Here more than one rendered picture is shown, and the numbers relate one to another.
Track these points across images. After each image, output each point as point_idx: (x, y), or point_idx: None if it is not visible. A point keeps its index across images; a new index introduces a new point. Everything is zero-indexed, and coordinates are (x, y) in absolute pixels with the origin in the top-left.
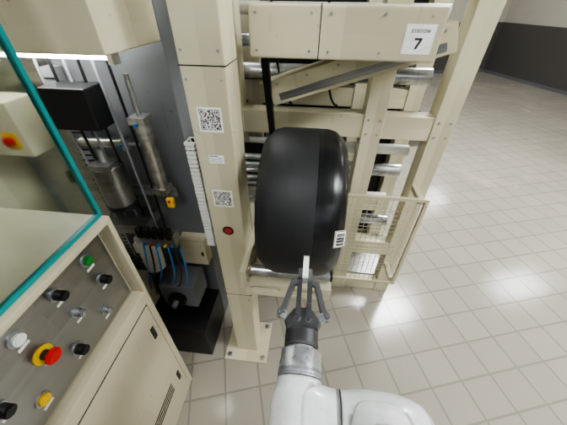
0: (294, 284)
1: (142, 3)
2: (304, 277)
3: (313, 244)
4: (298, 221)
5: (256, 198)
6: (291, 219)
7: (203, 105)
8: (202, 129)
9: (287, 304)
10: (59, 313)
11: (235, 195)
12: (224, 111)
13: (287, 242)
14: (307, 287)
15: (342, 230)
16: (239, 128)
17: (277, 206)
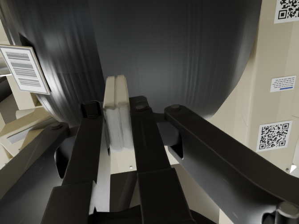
0: (175, 158)
1: (296, 163)
2: (128, 149)
3: (95, 54)
4: (149, 99)
5: (234, 88)
6: (165, 99)
7: (276, 150)
8: (289, 123)
9: (241, 222)
10: None
11: (268, 14)
12: (252, 148)
13: (173, 45)
14: (110, 175)
15: (30, 92)
16: (233, 104)
17: (196, 109)
